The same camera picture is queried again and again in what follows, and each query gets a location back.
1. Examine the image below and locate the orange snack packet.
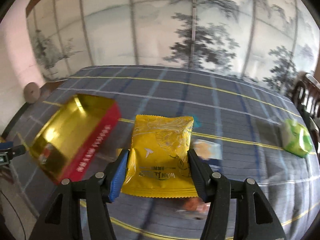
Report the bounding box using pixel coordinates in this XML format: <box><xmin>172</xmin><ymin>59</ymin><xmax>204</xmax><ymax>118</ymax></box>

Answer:
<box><xmin>177</xmin><ymin>197</ymin><xmax>210</xmax><ymax>220</ymax></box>

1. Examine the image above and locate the pale blue snack packet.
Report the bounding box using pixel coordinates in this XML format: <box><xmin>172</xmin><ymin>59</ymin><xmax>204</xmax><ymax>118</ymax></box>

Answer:
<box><xmin>193</xmin><ymin>139</ymin><xmax>222</xmax><ymax>160</ymax></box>

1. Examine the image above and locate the blue plaid tablecloth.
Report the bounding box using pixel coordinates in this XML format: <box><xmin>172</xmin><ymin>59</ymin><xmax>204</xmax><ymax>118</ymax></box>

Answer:
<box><xmin>7</xmin><ymin>65</ymin><xmax>320</xmax><ymax>240</ymax></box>

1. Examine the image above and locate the yellow snack packet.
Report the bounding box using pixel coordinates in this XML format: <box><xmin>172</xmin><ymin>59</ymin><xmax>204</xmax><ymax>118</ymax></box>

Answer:
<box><xmin>121</xmin><ymin>115</ymin><xmax>197</xmax><ymax>198</ymax></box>

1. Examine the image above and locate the dark wooden chair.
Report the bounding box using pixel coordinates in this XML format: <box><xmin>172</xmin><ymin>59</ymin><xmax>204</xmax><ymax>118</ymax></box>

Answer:
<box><xmin>290</xmin><ymin>71</ymin><xmax>319</xmax><ymax>155</ymax></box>

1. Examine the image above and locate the red gold toffee tin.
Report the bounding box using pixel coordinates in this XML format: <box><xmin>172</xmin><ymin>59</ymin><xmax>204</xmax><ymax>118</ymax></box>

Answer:
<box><xmin>30</xmin><ymin>94</ymin><xmax>121</xmax><ymax>184</ymax></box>

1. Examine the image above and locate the round stone disc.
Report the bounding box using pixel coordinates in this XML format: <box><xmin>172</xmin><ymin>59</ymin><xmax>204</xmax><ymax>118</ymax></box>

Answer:
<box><xmin>23</xmin><ymin>82</ymin><xmax>41</xmax><ymax>104</ymax></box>

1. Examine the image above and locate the painted folding screen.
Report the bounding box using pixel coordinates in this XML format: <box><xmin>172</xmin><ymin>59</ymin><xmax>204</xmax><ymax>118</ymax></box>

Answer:
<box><xmin>25</xmin><ymin>0</ymin><xmax>319</xmax><ymax>92</ymax></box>

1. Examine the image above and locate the green tissue pack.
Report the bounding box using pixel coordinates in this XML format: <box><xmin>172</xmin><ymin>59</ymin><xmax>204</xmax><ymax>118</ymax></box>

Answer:
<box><xmin>280</xmin><ymin>119</ymin><xmax>313</xmax><ymax>158</ymax></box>

